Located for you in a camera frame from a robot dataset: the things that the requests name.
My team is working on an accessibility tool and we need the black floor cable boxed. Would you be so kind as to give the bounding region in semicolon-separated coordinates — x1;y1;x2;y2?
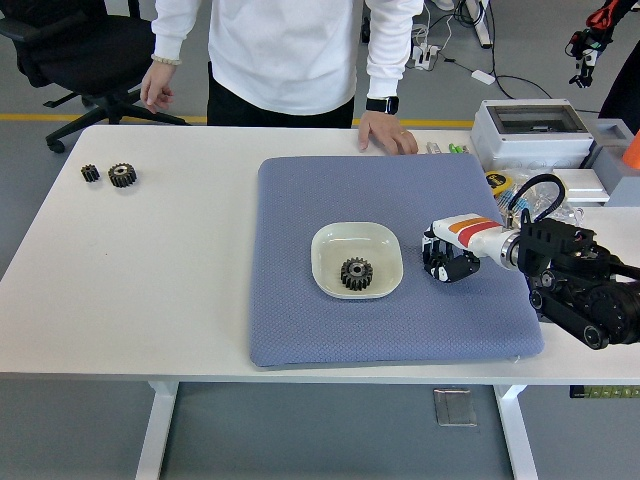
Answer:
485;0;554;100

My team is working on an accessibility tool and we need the clear plastic parts bag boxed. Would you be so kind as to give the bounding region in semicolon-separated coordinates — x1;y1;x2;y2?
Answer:
494;172;587;219

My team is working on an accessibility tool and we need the white table leg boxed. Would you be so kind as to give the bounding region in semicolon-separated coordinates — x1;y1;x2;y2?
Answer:
492;383;540;480
135;382;180;480

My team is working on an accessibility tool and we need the large black steel gear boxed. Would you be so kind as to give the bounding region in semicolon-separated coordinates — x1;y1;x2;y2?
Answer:
107;163;138;190
339;257;375;293

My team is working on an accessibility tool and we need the grey block with square recess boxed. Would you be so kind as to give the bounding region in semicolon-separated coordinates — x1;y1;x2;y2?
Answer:
591;122;635;150

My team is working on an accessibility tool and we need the person's left hand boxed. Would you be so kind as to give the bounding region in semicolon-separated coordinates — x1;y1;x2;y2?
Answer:
357;108;419;156

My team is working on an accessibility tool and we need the white background desk leg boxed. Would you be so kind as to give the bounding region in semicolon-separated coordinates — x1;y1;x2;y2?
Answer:
469;0;494;49

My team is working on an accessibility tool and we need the yellow black tape measure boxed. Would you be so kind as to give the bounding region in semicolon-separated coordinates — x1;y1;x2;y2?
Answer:
484;170;516;196

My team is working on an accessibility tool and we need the blue-grey textured mat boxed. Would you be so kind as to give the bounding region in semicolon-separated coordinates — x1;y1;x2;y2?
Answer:
248;154;545;371

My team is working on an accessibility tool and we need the silver aluminium plate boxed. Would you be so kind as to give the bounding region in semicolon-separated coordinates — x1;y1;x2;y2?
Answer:
552;168;612;204

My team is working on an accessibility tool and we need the black smartwatch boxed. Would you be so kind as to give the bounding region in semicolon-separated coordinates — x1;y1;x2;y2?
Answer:
364;95;401;116

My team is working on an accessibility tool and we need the orange cone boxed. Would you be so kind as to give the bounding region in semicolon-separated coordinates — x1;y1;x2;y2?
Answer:
621;130;640;174

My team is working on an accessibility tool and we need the grey electrical enclosure box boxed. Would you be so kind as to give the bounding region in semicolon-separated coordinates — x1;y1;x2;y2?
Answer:
470;98;596;169

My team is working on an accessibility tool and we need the white square dish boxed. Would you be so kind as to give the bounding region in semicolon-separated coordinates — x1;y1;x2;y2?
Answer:
308;221;404;301

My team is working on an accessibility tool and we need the person's gloved hand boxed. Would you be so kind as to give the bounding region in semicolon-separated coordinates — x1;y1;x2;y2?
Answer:
567;29;602;90

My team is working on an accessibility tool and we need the person's right hand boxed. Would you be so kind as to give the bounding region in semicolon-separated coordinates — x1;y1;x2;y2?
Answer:
139;61;178;114

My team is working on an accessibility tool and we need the person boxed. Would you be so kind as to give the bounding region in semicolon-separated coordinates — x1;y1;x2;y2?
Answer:
567;0;640;136
139;0;426;156

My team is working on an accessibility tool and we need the large grey box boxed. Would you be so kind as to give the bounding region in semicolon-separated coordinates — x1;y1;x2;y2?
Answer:
592;146;640;207

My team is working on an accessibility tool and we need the metal floor plate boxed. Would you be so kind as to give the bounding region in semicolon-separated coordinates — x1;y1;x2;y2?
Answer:
432;388;478;428

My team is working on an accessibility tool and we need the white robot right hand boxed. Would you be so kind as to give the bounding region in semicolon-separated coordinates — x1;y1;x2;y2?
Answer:
422;213;512;284

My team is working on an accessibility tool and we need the white power strip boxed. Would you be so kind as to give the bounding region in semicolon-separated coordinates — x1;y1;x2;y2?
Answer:
410;43;442;71

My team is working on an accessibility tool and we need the desk control panel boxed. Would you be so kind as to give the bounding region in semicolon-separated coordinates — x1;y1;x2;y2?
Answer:
568;384;640;400

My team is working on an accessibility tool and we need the black office chair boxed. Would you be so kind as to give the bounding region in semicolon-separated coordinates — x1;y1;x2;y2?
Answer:
0;0;191;155

